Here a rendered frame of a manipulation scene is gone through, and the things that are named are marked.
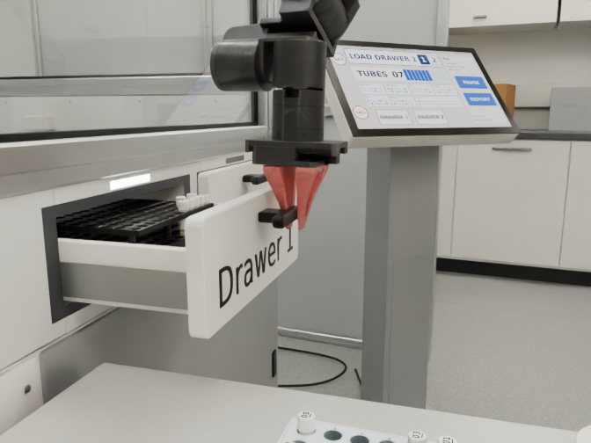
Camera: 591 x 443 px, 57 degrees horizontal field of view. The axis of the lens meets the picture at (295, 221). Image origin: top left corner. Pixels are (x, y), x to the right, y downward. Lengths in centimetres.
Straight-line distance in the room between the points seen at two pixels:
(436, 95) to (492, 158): 200
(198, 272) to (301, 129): 20
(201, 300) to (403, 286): 112
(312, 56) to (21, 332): 38
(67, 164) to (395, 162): 103
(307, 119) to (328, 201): 176
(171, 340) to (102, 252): 27
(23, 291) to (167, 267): 13
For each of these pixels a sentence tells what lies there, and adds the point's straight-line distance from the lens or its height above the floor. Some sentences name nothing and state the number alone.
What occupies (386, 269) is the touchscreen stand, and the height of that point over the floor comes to 59.
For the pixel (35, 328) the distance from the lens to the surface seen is 56.
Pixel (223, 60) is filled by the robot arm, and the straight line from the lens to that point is 63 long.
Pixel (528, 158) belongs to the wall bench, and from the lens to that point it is 347.
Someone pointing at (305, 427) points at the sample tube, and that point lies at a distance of 40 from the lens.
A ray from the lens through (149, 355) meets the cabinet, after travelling 74.
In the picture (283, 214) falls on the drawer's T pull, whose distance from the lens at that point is 56.
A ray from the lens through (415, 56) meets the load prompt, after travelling 157.
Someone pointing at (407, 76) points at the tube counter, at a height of 111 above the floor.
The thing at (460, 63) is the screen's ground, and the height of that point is 115.
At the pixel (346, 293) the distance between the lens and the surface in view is 240.
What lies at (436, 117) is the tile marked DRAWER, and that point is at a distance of 144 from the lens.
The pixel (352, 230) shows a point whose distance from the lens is 232.
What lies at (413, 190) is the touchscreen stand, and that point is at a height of 81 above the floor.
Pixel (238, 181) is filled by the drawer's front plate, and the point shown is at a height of 90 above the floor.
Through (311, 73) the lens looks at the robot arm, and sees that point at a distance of 58.
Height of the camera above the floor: 102
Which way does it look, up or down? 11 degrees down
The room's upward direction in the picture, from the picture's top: straight up
